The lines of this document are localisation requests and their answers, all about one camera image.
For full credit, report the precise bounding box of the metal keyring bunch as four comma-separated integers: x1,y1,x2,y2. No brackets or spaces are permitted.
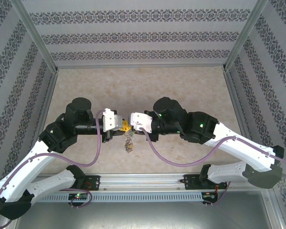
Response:
123,130,134,153

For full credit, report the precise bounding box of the grey metal panel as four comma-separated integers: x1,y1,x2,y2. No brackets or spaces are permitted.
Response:
14,190,281,229

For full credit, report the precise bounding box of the aluminium frame bar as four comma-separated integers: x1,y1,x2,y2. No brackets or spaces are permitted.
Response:
223,69,286,229
31,70,59,150
56,66,226,71

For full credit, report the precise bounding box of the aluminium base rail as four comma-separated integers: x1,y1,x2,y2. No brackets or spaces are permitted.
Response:
37,173,253,191

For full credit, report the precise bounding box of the grey slotted cable duct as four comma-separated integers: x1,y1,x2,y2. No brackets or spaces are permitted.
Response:
41,191,205,204

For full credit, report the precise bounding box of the aluminium frame post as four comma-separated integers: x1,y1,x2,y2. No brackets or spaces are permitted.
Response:
9,0,59,72
223,0,270,72

